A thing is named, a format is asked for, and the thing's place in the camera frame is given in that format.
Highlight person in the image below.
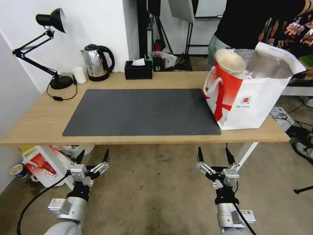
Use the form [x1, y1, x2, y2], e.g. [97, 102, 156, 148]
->
[207, 0, 313, 72]

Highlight paper bowl with clear lid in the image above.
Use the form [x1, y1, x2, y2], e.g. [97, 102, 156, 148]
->
[214, 48, 247, 79]

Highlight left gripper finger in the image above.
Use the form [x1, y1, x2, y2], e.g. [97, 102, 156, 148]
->
[73, 149, 85, 167]
[91, 148, 110, 178]

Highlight black floor cables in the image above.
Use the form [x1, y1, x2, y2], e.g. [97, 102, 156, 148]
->
[285, 119, 313, 161]

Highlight black tissue box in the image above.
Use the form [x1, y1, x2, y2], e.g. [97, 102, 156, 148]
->
[124, 60, 154, 80]

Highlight red and white paper bag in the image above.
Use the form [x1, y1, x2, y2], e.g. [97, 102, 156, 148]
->
[21, 145, 82, 188]

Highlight black stand foot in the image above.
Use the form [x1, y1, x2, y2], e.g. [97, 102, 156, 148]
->
[293, 184, 313, 194]

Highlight blue paper cup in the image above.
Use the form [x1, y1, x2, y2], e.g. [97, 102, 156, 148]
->
[9, 164, 29, 180]

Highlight dark grey desk mat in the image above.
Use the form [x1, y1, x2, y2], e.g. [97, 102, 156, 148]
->
[62, 88, 222, 136]

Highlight white table leg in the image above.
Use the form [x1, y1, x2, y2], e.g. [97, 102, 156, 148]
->
[235, 142, 260, 172]

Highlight white cylindrical cup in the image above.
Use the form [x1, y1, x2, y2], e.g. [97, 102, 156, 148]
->
[72, 67, 87, 84]

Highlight whiteboard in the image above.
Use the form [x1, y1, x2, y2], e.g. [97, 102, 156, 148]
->
[194, 0, 224, 18]

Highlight steel electric kettle black handle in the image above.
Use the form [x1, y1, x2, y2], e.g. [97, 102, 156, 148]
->
[80, 44, 115, 82]

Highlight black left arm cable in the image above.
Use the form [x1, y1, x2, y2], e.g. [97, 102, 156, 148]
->
[16, 173, 71, 235]

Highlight white and red takeout bag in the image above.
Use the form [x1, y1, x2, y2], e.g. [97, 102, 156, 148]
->
[203, 42, 307, 131]

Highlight white softbox light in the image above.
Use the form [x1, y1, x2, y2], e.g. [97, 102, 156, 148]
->
[168, 0, 196, 23]

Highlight black lamp cable with switch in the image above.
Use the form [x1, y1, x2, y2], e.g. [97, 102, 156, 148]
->
[46, 75, 78, 102]

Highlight box of red items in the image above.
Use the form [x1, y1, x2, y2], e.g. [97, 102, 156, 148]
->
[151, 40, 177, 72]

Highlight white power strip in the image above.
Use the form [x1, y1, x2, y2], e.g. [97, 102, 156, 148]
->
[270, 106, 295, 131]

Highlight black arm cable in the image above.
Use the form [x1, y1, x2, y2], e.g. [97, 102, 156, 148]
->
[16, 173, 71, 235]
[231, 187, 256, 235]

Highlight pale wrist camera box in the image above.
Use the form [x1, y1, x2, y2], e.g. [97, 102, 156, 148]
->
[221, 168, 240, 183]
[70, 164, 87, 182]

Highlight black articulated desk lamp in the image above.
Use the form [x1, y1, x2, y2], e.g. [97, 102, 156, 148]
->
[12, 8, 74, 90]

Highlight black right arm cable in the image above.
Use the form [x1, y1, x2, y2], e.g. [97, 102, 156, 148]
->
[231, 187, 256, 235]

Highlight black tripod light stand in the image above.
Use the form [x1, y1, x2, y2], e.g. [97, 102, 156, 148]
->
[146, 9, 194, 72]

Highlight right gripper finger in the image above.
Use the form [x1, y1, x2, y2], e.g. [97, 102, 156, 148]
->
[195, 147, 214, 176]
[225, 147, 242, 171]

